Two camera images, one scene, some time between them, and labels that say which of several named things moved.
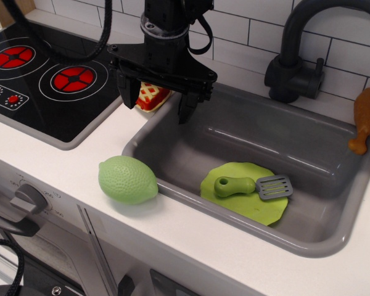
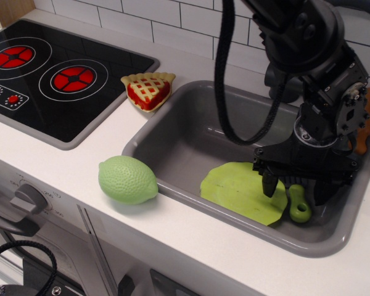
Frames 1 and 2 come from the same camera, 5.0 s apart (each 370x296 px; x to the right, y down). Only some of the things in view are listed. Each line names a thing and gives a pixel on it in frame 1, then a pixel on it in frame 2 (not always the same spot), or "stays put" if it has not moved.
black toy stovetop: (35, 94) stays put
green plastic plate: (246, 205) stays put
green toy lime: (127, 180) stays put
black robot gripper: (164, 60) → (313, 152)
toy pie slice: (150, 97) stays put
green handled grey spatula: (268, 187) → (300, 209)
